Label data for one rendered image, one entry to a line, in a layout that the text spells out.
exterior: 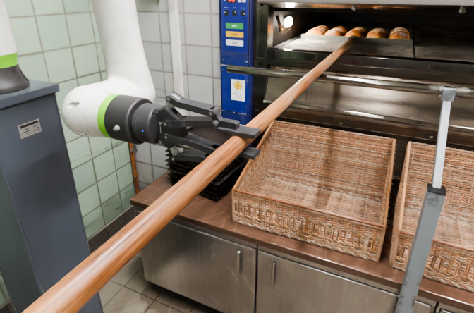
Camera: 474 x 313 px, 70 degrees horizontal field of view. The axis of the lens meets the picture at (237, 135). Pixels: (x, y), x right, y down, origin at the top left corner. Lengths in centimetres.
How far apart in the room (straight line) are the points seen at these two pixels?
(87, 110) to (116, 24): 20
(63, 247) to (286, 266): 76
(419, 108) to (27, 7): 168
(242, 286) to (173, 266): 35
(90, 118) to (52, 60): 113
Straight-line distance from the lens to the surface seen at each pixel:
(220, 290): 162
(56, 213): 115
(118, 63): 81
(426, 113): 156
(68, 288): 34
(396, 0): 135
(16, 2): 174
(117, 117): 67
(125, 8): 80
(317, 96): 158
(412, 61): 152
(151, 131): 64
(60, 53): 185
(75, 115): 74
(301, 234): 131
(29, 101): 101
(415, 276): 119
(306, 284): 139
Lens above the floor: 144
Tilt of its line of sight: 23 degrees down
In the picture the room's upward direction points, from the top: straight up
